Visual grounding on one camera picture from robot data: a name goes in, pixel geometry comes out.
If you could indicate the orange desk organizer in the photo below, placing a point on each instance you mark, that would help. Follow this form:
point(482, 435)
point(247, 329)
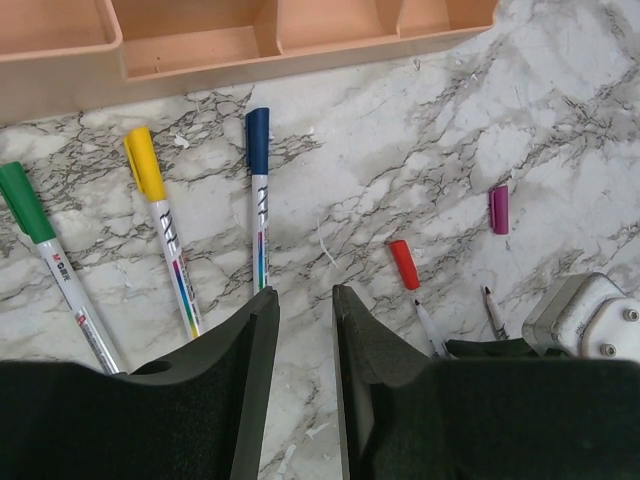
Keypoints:
point(60, 57)

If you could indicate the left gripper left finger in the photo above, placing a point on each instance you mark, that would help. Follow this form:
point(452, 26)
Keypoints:
point(196, 413)

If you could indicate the white pen red tip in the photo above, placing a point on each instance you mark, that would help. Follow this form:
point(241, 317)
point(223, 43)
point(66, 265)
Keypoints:
point(495, 315)

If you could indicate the red pen cap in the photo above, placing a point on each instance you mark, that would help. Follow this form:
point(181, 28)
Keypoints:
point(404, 261)

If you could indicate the purple pen cap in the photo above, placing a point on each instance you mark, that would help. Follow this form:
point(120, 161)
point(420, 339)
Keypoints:
point(499, 209)

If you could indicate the white pen yellow tip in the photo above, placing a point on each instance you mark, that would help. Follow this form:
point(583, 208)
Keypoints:
point(173, 254)

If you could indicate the white pen purple tip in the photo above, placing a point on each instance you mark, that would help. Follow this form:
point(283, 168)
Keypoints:
point(437, 343)

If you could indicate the green pen cap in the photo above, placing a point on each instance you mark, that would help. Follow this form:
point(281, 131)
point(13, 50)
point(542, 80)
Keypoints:
point(25, 204)

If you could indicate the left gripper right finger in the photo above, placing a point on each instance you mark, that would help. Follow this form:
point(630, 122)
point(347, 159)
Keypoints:
point(404, 415)

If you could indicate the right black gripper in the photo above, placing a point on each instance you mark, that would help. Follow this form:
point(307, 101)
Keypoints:
point(511, 348)

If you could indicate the blue pen cap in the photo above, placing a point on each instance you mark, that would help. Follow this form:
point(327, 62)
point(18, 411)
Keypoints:
point(257, 139)

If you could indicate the yellow pen cap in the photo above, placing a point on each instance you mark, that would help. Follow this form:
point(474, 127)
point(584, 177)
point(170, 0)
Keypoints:
point(144, 164)

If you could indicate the white pen blue tip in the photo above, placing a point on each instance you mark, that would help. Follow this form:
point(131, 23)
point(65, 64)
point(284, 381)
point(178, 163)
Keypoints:
point(260, 217)

